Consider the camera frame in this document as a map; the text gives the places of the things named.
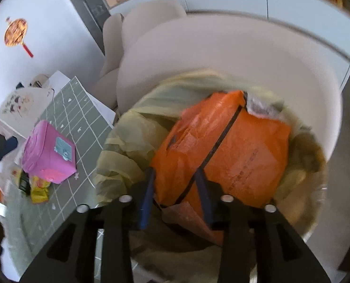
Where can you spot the white lower cabinet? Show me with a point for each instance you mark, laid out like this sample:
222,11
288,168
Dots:
318,18

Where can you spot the pink toy box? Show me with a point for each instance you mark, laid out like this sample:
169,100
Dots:
48,154

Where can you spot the far beige chair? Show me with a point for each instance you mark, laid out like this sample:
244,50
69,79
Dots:
105,88

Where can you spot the beige chair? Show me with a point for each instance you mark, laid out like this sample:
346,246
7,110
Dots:
146,16
300,70
105,88

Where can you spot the red chinese knot ornament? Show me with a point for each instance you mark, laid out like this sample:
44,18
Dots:
15,34

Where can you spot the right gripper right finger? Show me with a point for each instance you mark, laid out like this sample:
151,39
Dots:
281,254

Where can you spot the green grid tablecloth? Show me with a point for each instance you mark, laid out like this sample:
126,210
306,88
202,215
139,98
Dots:
74,114

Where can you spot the orange plastic bag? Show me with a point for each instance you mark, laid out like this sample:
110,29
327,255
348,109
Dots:
244,153

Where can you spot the mesh food cover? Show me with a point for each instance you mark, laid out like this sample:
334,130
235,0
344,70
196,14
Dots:
23,107

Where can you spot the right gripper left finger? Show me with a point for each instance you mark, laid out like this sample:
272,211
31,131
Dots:
69,255

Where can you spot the near beige chair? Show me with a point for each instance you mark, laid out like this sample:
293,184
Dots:
300,70

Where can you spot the middle beige chair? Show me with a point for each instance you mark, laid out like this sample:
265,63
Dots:
146,16

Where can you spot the yellow bin liner bag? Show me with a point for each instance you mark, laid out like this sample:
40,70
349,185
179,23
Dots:
166,248

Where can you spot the yellow nabati snack bag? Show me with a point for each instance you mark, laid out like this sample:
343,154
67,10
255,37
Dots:
39,190

